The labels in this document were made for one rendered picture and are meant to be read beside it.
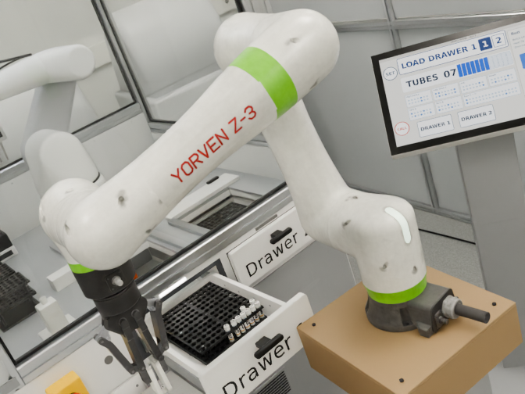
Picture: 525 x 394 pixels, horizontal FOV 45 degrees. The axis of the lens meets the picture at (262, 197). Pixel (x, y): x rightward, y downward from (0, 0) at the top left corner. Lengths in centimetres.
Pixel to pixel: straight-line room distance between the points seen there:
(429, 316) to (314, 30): 58
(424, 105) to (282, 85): 92
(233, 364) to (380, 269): 35
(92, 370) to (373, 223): 74
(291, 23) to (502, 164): 110
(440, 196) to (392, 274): 215
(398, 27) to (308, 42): 206
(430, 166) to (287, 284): 165
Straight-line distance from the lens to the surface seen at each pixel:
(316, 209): 129
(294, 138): 121
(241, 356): 131
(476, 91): 184
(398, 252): 120
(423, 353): 124
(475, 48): 189
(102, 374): 156
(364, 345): 129
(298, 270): 180
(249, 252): 166
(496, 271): 214
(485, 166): 196
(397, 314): 128
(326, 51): 100
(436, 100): 183
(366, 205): 122
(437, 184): 332
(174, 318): 153
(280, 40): 98
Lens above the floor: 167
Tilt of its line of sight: 23 degrees down
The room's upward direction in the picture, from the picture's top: 20 degrees counter-clockwise
